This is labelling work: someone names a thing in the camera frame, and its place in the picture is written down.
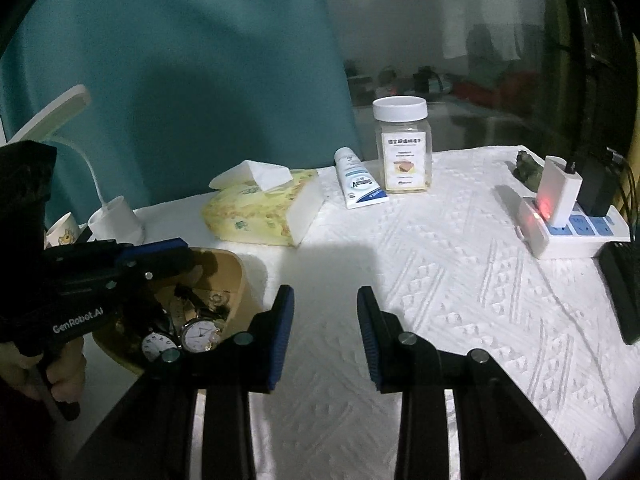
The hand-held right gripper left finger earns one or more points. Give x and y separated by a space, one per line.
280 340

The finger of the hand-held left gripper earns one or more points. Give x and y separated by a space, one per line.
145 300
155 250

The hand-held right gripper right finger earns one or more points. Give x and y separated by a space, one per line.
370 340

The small round dark-rimmed watch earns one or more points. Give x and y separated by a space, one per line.
159 347

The silver metal band watch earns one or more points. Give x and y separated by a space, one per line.
200 336

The person's left hand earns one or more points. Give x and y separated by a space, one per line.
67 375

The white desk lamp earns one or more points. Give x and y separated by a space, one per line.
117 220

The cream cartoon bear mug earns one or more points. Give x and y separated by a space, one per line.
65 232

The yellow tissue pack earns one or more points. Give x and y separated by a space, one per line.
250 220

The white textured tablecloth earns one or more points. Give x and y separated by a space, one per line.
450 260

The white and blue tube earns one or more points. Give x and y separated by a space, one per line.
357 185

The clear jar with white lid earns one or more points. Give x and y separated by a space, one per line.
402 160

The teal curtain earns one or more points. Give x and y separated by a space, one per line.
175 60

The white power strip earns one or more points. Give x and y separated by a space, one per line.
575 240

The dark stone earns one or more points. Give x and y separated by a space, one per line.
527 170

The white charger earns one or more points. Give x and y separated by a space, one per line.
557 190

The black rectangular device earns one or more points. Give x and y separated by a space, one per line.
622 290

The black charger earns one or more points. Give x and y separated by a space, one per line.
597 185

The dark sliding door frame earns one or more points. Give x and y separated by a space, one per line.
590 35

